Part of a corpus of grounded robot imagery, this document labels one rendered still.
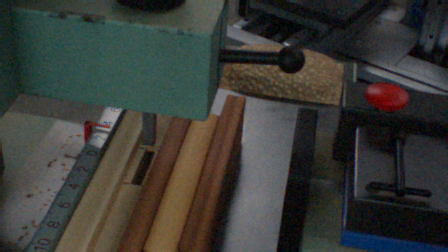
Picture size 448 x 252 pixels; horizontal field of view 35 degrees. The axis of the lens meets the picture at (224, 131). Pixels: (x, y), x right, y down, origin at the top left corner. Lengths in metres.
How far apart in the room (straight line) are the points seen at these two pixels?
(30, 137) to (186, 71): 0.38
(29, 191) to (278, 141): 0.26
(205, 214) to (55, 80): 0.14
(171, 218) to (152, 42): 0.12
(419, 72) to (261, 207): 0.64
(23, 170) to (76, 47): 0.31
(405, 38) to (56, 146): 0.68
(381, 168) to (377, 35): 0.80
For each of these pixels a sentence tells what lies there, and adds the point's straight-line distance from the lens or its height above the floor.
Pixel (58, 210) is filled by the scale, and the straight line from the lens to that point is 0.50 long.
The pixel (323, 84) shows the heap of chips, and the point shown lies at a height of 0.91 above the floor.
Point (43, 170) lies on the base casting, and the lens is 0.79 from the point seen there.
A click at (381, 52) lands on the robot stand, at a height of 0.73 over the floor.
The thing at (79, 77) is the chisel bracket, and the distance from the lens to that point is 0.51.
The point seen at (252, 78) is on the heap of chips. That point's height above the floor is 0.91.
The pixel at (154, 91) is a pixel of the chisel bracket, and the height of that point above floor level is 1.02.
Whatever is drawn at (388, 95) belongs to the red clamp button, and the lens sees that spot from 0.51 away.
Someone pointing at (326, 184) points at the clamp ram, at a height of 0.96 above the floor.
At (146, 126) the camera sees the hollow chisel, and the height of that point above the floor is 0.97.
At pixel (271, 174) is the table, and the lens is 0.62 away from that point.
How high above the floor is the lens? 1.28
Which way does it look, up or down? 35 degrees down
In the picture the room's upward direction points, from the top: 5 degrees clockwise
